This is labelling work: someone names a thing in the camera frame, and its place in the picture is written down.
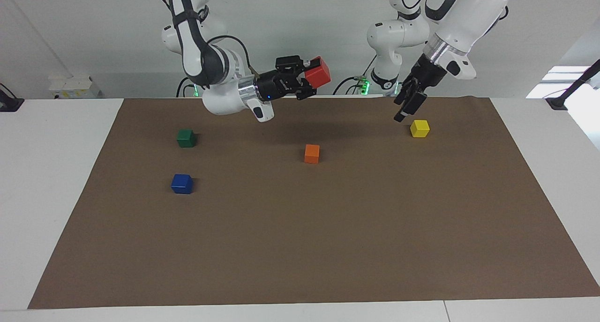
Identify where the black left base cable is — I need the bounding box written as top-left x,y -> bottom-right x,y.
332,75 -> 372,97

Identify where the brown paper table mat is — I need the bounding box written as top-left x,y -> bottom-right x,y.
27,96 -> 600,309

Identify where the black right base cable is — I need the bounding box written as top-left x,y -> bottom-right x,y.
176,76 -> 198,98

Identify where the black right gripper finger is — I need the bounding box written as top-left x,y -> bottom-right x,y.
275,55 -> 320,77
293,78 -> 315,101

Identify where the black clamp mount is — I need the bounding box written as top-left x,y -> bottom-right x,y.
0,83 -> 25,112

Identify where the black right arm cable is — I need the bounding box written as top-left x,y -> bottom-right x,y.
206,34 -> 257,78

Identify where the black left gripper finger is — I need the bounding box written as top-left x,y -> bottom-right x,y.
393,90 -> 428,124
393,77 -> 417,108

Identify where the white box with label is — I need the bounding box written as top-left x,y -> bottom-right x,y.
48,75 -> 102,99

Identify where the black base cable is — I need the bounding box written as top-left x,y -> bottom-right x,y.
332,75 -> 372,97
176,76 -> 198,98

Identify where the blue wooden block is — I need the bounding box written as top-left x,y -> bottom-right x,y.
171,173 -> 194,195

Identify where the red wooden block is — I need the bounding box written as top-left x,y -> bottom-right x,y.
303,56 -> 332,90

